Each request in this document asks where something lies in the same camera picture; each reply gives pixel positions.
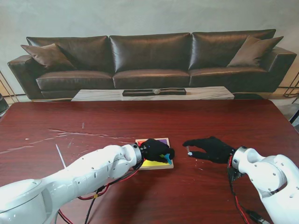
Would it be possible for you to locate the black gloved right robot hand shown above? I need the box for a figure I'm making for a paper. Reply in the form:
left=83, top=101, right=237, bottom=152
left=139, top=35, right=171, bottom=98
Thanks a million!
left=182, top=136, right=236, bottom=164

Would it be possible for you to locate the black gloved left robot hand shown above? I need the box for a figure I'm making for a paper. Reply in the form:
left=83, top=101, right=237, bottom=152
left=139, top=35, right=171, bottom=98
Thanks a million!
left=139, top=138, right=176, bottom=164

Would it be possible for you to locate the large yellow tangram triangle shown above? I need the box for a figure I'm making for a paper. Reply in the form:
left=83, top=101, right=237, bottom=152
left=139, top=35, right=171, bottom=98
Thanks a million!
left=141, top=160, right=170, bottom=167

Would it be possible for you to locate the square wooden puzzle tray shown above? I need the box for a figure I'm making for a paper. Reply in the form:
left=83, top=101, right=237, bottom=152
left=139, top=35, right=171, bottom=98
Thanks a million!
left=135, top=138, right=175, bottom=171

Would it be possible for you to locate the long black decorative tray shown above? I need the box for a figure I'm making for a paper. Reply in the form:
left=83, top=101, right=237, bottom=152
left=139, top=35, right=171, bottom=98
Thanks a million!
left=122, top=88, right=187, bottom=97

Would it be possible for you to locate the marble coffee table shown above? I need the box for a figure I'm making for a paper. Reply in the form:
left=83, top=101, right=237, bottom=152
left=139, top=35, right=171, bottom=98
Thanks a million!
left=71, top=86, right=235, bottom=102

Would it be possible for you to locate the dark brown leather sofa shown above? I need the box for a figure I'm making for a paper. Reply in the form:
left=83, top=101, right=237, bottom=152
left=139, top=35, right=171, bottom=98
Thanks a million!
left=7, top=28, right=297, bottom=101

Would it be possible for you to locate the brown sofa cushion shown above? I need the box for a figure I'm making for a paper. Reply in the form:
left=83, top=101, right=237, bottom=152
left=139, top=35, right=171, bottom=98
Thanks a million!
left=227, top=35, right=284, bottom=68
left=20, top=43, right=76, bottom=70

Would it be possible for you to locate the red black right arm cable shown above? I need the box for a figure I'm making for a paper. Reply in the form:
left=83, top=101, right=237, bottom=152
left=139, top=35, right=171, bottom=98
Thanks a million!
left=226, top=163, right=269, bottom=224

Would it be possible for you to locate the red black arm cable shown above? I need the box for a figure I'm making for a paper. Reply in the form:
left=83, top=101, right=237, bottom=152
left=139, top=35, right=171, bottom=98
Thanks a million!
left=57, top=163, right=143, bottom=224
left=226, top=163, right=269, bottom=224

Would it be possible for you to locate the red black left arm cable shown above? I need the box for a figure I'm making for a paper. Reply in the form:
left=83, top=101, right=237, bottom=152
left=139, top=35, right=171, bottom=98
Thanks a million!
left=57, top=163, right=143, bottom=224

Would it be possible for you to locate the thin white cable tie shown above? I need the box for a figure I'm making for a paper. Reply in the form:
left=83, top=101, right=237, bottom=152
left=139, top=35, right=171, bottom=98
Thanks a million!
left=55, top=144, right=67, bottom=168

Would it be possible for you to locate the thin metal side table frame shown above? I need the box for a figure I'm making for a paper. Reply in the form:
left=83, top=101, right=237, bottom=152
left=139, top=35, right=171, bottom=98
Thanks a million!
left=282, top=70, right=299, bottom=98
left=0, top=70, right=21, bottom=103

